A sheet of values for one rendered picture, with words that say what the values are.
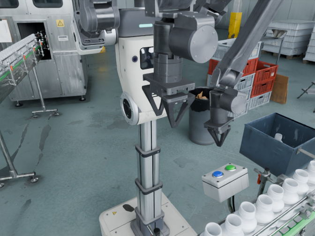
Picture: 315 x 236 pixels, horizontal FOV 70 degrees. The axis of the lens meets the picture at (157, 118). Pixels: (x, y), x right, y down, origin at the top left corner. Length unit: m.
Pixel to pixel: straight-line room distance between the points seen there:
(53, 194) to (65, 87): 2.19
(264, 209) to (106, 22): 0.69
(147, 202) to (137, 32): 0.91
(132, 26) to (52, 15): 3.07
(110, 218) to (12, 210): 1.01
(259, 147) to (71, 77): 3.30
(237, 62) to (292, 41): 7.26
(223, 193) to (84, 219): 1.55
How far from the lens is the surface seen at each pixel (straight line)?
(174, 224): 1.72
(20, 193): 2.60
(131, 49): 0.89
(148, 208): 1.42
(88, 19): 0.73
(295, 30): 7.94
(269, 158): 1.47
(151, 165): 1.22
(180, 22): 0.39
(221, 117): 0.77
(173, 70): 0.43
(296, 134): 1.69
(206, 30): 0.37
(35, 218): 2.31
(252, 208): 0.67
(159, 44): 0.43
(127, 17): 0.94
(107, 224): 1.75
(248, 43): 0.74
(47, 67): 4.11
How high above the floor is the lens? 1.63
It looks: 28 degrees down
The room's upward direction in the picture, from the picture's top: straight up
